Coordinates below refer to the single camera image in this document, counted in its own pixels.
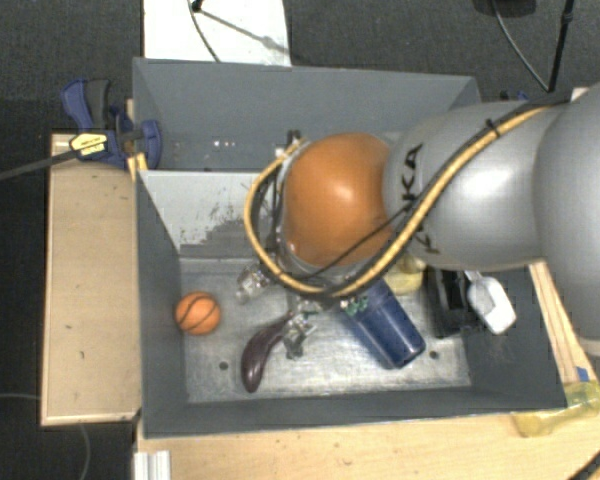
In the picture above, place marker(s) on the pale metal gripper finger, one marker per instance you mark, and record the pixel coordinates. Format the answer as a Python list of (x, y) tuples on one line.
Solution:
[(294, 348), (305, 327)]

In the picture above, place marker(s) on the purple toy eggplant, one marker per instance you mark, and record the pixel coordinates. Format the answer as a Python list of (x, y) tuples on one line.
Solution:
[(256, 358)]

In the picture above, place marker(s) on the clear glass thing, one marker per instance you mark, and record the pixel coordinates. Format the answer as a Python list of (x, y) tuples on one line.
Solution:
[(250, 282)]

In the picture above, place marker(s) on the pale yellow toy fruit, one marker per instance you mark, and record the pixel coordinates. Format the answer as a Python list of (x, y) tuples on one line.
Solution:
[(404, 280)]

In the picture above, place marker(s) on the orange toy basketball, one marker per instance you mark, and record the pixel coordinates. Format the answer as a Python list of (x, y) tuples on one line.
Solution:
[(198, 313)]

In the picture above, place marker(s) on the pale wood board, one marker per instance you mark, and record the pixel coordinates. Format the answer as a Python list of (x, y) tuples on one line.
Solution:
[(90, 293)]

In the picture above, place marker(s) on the grey metal bin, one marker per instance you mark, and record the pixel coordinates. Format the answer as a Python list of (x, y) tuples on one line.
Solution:
[(205, 113)]

